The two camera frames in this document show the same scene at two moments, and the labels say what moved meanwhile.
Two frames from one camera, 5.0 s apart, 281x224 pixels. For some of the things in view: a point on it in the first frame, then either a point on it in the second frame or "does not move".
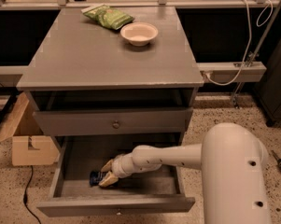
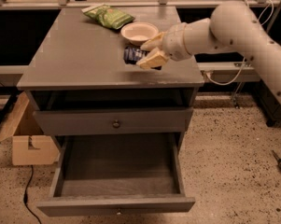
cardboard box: x=29 y=147 does not move
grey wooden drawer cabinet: x=99 y=96 does not move
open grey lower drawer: x=153 y=190 does not move
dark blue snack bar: x=95 y=176 → x=133 y=53
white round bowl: x=138 y=34 does not move
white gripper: x=119 y=166 → x=175 y=42
